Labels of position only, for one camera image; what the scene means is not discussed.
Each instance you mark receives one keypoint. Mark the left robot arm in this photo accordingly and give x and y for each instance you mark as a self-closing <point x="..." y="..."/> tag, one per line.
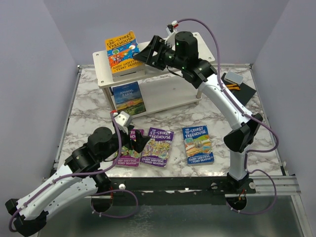
<point x="78" y="177"/>

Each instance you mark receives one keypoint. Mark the yellow 130-Storey Treehouse book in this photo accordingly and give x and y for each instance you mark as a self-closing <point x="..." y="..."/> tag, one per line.
<point x="120" y="52"/>

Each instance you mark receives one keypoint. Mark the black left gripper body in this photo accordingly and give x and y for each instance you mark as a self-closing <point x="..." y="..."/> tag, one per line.
<point x="136" y="144"/>

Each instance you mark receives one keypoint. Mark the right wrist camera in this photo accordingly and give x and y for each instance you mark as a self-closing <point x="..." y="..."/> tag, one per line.
<point x="171" y="30"/>

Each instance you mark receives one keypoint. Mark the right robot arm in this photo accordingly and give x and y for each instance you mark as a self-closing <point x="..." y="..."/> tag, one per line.
<point x="183" y="55"/>

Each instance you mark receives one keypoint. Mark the grey white box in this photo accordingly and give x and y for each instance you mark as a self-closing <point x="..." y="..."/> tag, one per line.
<point x="233" y="78"/>

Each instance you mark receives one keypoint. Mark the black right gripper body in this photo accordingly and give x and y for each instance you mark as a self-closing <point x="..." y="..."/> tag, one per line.
<point x="165" y="57"/>

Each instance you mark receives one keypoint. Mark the large black mat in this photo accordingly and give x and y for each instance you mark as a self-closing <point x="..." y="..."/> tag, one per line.
<point x="243" y="86"/>

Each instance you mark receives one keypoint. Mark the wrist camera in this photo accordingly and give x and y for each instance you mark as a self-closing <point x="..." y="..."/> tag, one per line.
<point x="123" y="120"/>
<point x="171" y="30"/>

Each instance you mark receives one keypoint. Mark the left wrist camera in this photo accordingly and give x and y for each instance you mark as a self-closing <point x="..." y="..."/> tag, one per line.
<point x="123" y="120"/>

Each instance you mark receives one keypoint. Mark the purple green treehouse book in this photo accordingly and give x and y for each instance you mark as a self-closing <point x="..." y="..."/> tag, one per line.
<point x="129" y="157"/>

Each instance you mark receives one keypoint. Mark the blue treehouse book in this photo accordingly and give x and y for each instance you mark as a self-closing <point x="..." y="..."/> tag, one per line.
<point x="198" y="147"/>

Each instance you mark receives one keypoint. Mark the white two-tier shelf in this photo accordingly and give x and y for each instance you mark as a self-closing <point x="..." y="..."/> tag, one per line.
<point x="161" y="90"/>

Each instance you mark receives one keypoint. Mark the Animal Farm book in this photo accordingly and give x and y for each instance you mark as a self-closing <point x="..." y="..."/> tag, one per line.
<point x="128" y="98"/>

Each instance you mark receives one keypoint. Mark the purple 52-Storey Treehouse book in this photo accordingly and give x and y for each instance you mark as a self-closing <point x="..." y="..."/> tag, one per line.
<point x="157" y="150"/>

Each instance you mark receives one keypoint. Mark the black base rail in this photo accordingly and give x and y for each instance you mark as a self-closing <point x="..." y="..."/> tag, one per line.
<point x="176" y="190"/>

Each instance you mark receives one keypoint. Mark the small black mat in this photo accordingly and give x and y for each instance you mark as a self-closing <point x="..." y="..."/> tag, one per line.
<point x="244" y="96"/>

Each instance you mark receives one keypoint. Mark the Little Women book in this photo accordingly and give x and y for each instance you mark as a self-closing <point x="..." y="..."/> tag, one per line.
<point x="128" y="74"/>

